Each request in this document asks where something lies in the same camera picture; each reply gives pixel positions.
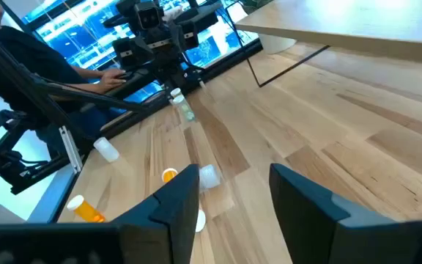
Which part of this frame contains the clear plastic bottle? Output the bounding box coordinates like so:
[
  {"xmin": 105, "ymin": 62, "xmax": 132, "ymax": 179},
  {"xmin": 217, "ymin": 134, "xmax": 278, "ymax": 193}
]
[{"xmin": 199, "ymin": 164, "xmax": 222, "ymax": 192}]

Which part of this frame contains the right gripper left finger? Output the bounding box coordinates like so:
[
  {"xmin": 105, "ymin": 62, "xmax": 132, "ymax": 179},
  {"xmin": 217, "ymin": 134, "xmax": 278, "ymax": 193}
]
[{"xmin": 112, "ymin": 164, "xmax": 201, "ymax": 264}]

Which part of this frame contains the person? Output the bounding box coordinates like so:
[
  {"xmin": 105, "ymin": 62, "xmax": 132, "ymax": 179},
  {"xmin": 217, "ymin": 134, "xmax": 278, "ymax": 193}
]
[{"xmin": 0, "ymin": 0, "xmax": 127, "ymax": 147}]

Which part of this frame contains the orange pill bottle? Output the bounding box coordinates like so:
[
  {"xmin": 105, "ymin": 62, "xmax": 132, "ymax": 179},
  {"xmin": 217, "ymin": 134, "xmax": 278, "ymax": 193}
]
[
  {"xmin": 160, "ymin": 167, "xmax": 179, "ymax": 184},
  {"xmin": 66, "ymin": 194, "xmax": 107, "ymax": 224}
]

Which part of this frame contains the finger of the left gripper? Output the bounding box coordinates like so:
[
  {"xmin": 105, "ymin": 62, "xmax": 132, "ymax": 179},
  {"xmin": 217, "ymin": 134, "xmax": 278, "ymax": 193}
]
[
  {"xmin": 166, "ymin": 24, "xmax": 186, "ymax": 53},
  {"xmin": 134, "ymin": 35, "xmax": 158, "ymax": 66}
]

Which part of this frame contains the white plastic bottle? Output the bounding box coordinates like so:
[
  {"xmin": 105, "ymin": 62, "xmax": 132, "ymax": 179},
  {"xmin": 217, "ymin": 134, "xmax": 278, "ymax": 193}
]
[{"xmin": 92, "ymin": 136, "xmax": 121, "ymax": 164}]

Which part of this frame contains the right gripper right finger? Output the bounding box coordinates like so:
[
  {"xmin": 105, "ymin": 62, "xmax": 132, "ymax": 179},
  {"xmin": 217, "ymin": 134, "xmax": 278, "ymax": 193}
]
[{"xmin": 269, "ymin": 164, "xmax": 422, "ymax": 264}]

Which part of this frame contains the silver frame bracket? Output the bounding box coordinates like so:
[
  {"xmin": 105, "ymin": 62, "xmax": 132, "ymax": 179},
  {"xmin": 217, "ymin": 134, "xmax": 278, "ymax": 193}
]
[{"xmin": 59, "ymin": 125, "xmax": 84, "ymax": 173}]

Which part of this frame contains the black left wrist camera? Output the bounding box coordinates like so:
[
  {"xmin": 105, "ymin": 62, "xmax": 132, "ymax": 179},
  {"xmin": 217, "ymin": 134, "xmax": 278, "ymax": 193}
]
[{"xmin": 133, "ymin": 1, "xmax": 163, "ymax": 31}]

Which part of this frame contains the black aluminium rig frame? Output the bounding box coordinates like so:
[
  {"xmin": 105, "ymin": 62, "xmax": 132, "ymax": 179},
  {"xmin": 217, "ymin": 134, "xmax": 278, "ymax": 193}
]
[{"xmin": 0, "ymin": 20, "xmax": 265, "ymax": 173}]

